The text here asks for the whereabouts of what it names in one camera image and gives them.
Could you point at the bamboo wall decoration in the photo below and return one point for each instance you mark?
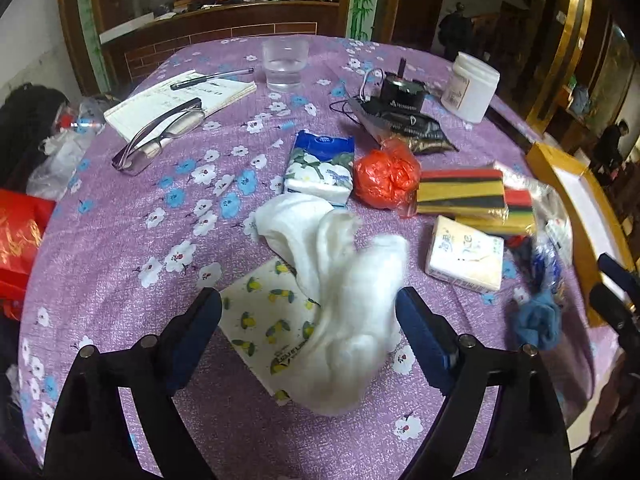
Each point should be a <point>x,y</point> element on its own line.
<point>362,0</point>

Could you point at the white tissue pack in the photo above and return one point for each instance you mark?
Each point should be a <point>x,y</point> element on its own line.
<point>465,255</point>

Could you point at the striped sponge pack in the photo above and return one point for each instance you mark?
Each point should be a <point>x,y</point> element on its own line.
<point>462,190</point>

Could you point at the black pen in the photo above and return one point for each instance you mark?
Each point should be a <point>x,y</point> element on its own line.
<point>210,80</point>

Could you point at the black packet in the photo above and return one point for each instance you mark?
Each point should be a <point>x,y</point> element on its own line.
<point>415,130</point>

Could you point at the red plastic bag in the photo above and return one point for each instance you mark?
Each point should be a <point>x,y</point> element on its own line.
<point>382,172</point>

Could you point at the lemon print tissue pack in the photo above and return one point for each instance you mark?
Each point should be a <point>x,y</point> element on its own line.
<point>255,320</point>

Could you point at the clear plastic cup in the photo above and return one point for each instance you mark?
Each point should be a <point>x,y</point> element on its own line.
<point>285,65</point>

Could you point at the blue floral tissue pack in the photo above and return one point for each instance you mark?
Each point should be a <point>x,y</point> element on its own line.
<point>320,165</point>

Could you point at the black bag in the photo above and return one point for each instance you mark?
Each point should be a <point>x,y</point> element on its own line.
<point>25,120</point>

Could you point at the blue sock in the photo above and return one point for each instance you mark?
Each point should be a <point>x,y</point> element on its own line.
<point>537,317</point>

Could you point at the white notebook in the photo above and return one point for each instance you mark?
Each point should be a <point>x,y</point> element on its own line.
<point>200,100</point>

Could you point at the wooden door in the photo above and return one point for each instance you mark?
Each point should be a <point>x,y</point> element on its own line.
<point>422,5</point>

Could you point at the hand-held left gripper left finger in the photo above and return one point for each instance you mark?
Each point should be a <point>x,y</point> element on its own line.
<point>196,330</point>

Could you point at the crumpled white plastic bag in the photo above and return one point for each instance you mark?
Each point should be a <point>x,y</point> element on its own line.
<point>60,155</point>

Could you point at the black cylindrical motor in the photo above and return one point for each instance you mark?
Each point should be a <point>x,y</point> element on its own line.
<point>400,92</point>

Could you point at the purple framed glasses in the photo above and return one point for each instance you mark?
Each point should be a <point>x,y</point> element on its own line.
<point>167,127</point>

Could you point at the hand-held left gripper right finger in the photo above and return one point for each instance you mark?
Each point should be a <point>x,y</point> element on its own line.
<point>425,342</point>

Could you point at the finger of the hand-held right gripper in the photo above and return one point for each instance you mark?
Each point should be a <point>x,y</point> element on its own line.
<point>617,267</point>
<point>612,310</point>

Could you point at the clear plastic bag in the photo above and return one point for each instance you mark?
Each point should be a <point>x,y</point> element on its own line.
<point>550,232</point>

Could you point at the yellow cardboard box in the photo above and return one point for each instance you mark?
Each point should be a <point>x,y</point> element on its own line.
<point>575,195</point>

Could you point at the gold framed display cabinet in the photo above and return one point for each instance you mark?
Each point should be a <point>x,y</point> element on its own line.
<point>575,35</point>

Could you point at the wooden counter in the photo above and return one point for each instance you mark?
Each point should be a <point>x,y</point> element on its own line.
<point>225,25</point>

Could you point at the white plastic jar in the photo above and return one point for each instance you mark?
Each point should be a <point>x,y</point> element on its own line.
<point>470,87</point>

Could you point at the purple floral tablecloth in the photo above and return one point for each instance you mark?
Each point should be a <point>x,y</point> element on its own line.
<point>150,200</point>

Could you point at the white cotton cloth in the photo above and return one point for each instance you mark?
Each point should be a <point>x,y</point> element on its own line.
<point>350,300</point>

